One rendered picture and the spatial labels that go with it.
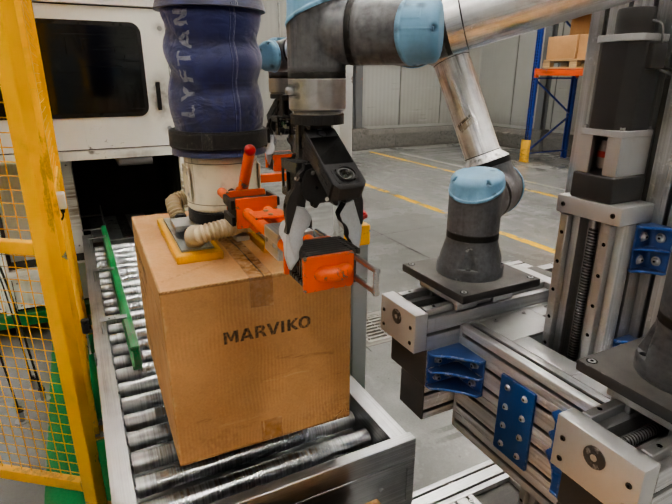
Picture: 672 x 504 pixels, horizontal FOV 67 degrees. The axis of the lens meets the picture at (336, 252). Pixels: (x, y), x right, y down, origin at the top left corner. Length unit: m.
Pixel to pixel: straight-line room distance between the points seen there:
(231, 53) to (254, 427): 0.80
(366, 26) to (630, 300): 0.73
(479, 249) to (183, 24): 0.77
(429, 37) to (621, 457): 0.59
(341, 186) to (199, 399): 0.65
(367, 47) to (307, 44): 0.07
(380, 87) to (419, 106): 1.11
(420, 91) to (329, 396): 10.94
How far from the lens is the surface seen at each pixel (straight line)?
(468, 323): 1.18
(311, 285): 0.68
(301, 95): 0.67
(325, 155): 0.64
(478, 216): 1.12
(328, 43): 0.66
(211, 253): 1.13
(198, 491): 1.35
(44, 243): 1.67
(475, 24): 0.75
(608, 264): 1.04
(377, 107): 11.33
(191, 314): 1.02
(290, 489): 1.25
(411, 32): 0.63
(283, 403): 1.19
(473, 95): 1.27
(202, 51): 1.15
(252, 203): 0.99
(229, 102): 1.15
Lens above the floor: 1.46
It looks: 19 degrees down
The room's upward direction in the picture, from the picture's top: straight up
